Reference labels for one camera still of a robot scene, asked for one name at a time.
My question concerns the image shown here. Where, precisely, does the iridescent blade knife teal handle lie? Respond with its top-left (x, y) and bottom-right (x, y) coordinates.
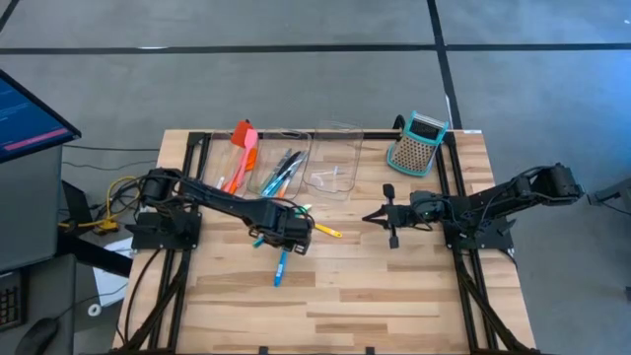
top-left (252, 203), bottom-right (315, 249)

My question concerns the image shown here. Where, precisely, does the pink icing spatula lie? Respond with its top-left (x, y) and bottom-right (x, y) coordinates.
top-left (221, 147), bottom-right (247, 194)

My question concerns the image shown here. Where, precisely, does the pink silicone spoon spatula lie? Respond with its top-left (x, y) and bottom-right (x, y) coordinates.
top-left (226, 127), bottom-right (259, 194)

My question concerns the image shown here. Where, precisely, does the black keyboard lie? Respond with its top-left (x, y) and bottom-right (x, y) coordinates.
top-left (0, 269), bottom-right (27, 332)

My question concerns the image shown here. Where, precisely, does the black knife teal handle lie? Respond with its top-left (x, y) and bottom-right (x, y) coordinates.
top-left (268, 157), bottom-right (307, 197)
top-left (263, 150), bottom-right (304, 196)

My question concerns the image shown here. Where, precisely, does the computer monitor blue screen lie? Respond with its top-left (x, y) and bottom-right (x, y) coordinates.
top-left (0, 68), bottom-right (83, 165)

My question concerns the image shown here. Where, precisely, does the large orange silicone spoon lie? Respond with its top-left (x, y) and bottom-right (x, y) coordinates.
top-left (227, 146), bottom-right (259, 194)

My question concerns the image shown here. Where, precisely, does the white paper sheet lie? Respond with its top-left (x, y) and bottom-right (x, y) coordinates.
top-left (92, 236), bottom-right (135, 308)

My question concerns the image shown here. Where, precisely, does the blue silicone spoon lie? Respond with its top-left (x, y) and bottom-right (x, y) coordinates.
top-left (273, 248), bottom-right (290, 289)

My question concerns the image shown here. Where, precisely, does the black computer mouse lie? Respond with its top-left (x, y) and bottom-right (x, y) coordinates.
top-left (13, 317), bottom-right (60, 355)

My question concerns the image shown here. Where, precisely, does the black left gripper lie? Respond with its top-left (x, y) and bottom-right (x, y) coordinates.
top-left (248, 200), bottom-right (316, 256)

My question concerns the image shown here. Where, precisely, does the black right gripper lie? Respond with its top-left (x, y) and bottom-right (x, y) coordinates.
top-left (362, 182), bottom-right (438, 250)

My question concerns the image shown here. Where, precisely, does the teal steel box grater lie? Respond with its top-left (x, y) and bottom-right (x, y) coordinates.
top-left (386, 109), bottom-right (451, 178)

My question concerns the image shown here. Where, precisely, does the knife orange gradient handle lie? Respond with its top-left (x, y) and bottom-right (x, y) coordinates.
top-left (278, 170), bottom-right (300, 199)

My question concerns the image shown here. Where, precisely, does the black desk base beam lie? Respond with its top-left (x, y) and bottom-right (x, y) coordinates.
top-left (56, 231), bottom-right (135, 277)

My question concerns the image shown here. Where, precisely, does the clear plastic bin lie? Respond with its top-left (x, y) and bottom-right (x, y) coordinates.
top-left (301, 120), bottom-right (365, 201)
top-left (200, 128), bottom-right (263, 197)
top-left (245, 128), bottom-right (313, 201)

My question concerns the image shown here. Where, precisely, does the knife teal chevron handle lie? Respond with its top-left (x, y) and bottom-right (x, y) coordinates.
top-left (275, 150), bottom-right (310, 197)

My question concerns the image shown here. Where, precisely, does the black floor stand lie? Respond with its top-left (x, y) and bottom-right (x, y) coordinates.
top-left (585, 176), bottom-right (631, 208)

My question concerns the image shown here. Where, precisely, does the yellow silicone spoon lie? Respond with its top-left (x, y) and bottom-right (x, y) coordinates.
top-left (313, 222), bottom-right (344, 240)

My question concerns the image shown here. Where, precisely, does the yellow cable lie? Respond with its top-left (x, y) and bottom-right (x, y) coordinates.
top-left (57, 175), bottom-right (144, 234)

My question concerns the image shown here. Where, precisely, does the red spatula wooden handle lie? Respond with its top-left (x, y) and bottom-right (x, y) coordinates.
top-left (215, 118), bottom-right (255, 191)

